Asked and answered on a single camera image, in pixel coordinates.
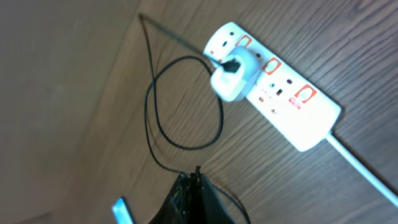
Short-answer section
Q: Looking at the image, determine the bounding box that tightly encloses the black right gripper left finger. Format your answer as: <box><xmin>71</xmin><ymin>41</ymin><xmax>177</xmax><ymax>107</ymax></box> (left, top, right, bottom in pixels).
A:
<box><xmin>149</xmin><ymin>173</ymin><xmax>196</xmax><ymax>224</ymax></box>

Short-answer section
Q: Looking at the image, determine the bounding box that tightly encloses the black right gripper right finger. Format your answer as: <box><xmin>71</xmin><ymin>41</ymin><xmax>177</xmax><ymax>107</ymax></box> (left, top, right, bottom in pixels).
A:
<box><xmin>194</xmin><ymin>166</ymin><xmax>236</xmax><ymax>224</ymax></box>

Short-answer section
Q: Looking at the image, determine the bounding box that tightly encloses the black Galaxy smartphone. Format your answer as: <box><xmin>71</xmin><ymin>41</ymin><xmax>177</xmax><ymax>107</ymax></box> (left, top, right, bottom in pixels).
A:
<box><xmin>111</xmin><ymin>197</ymin><xmax>135</xmax><ymax>224</ymax></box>

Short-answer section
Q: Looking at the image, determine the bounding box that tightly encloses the white charger plug adapter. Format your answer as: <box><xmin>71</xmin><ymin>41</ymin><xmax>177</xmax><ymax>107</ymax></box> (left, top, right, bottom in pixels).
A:
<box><xmin>210</xmin><ymin>47</ymin><xmax>260</xmax><ymax>102</ymax></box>

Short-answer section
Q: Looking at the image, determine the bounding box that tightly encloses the white power strip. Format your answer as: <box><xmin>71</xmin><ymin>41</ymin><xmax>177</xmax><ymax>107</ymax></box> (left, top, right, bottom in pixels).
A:
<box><xmin>204</xmin><ymin>22</ymin><xmax>341</xmax><ymax>152</ymax></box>

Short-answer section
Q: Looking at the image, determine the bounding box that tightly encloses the white power strip cord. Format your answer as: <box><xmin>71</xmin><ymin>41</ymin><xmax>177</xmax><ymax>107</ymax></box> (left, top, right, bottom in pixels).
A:
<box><xmin>325</xmin><ymin>132</ymin><xmax>398</xmax><ymax>208</ymax></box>

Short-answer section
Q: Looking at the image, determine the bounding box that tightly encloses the brown cardboard wall panel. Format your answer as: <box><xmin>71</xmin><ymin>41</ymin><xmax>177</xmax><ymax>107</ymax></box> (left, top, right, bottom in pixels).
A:
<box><xmin>1</xmin><ymin>0</ymin><xmax>139</xmax><ymax>223</ymax></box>

